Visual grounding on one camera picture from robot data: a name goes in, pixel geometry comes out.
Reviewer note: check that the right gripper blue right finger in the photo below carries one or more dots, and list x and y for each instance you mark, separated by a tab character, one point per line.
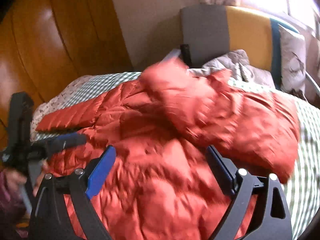
227	175

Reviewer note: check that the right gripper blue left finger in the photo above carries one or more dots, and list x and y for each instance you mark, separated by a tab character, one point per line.
89	180

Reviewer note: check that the orange puffer jacket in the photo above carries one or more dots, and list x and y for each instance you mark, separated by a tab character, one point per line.
161	186

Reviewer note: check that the maroon sleeve forearm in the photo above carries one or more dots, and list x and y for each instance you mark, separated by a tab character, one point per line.
12	211

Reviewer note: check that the person left hand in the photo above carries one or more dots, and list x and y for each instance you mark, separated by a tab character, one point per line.
13	179

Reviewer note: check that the green checked duvet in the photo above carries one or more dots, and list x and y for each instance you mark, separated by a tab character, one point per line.
301	191

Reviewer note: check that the grey quilted blanket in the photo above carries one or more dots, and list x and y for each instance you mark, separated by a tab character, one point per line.
237	62

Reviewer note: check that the black bottle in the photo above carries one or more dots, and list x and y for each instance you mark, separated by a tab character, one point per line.
185	53

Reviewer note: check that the wooden wardrobe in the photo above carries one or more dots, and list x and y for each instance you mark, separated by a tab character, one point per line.
47	44

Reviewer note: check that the grey yellow teal headboard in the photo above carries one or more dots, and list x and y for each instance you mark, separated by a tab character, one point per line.
214	30

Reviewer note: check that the white deer print pillow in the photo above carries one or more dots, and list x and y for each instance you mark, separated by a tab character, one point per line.
293	61

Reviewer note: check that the white bed rail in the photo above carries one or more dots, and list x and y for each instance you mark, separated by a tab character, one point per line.
174	54

